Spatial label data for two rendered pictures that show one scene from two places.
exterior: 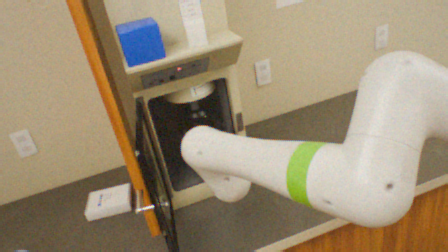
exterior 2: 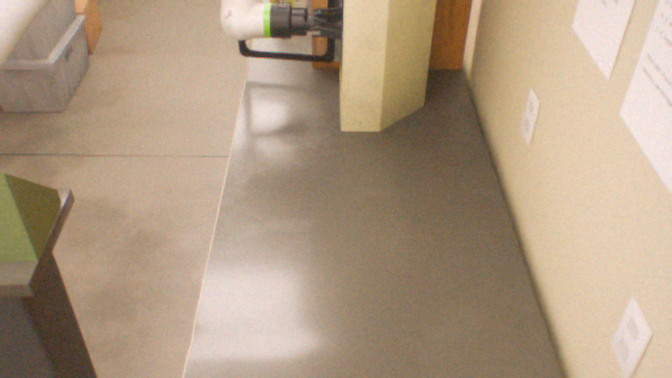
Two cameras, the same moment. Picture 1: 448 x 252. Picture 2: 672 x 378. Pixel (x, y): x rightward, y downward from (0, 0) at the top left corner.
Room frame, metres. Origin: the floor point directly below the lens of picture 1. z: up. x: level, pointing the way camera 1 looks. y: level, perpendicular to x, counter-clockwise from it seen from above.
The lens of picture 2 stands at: (1.38, -1.57, 1.96)
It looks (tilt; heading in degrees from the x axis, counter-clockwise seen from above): 39 degrees down; 102
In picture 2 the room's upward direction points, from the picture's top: 1 degrees clockwise
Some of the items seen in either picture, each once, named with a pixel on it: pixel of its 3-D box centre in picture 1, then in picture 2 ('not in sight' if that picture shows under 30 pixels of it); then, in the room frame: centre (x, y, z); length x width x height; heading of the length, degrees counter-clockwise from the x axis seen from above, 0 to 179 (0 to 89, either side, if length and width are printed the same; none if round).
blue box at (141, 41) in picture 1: (140, 41); not in sight; (0.96, 0.16, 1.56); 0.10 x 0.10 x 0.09; 13
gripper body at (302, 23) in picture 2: not in sight; (309, 22); (0.96, 0.04, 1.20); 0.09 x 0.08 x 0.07; 11
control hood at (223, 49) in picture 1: (185, 65); not in sight; (0.99, 0.06, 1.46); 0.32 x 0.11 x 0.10; 103
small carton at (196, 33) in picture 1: (196, 32); not in sight; (1.00, 0.01, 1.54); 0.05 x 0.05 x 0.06; 88
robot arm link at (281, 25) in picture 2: not in sight; (282, 19); (0.89, 0.02, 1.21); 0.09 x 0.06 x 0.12; 101
